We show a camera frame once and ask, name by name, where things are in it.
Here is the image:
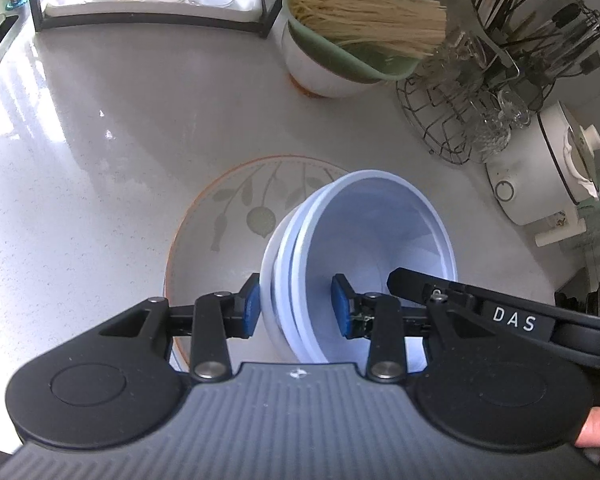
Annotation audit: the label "white electric cooking pot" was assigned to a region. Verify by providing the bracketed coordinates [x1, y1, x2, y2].
[485, 99, 600, 247]

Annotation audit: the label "white utensil holder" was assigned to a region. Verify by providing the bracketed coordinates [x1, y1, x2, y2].
[459, 0, 521, 77]

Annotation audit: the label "clear glass cup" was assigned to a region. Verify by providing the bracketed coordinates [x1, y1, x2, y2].
[467, 97, 511, 161]

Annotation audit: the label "round wire glass rack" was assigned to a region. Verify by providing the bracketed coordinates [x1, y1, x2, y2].
[395, 35, 531, 165]

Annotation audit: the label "hanging kitchen utensils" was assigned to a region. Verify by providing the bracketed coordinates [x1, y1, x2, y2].
[509, 2, 600, 92]

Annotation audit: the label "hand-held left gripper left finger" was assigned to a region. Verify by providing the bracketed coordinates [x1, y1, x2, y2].
[100, 274, 261, 383]

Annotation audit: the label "dry noodles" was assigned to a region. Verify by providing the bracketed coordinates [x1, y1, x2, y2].
[292, 0, 449, 59]

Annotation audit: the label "pale blue plastic bowl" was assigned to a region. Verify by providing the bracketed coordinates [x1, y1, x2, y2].
[272, 184, 342, 362]
[289, 168, 457, 365]

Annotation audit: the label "large white bowl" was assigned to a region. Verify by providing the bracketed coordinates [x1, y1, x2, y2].
[281, 25, 381, 99]

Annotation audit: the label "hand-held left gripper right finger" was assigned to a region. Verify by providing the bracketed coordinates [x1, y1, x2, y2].
[331, 274, 486, 382]

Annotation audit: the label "white plate grey floral print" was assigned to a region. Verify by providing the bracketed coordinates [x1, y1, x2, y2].
[163, 155, 361, 371]

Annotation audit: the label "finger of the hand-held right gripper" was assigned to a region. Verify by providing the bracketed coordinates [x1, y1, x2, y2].
[387, 267, 486, 311]

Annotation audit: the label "green plastic colander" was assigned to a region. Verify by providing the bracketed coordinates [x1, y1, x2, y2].
[283, 0, 449, 84]

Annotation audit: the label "small white ceramic bowl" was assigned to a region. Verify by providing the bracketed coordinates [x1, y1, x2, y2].
[259, 194, 302, 357]

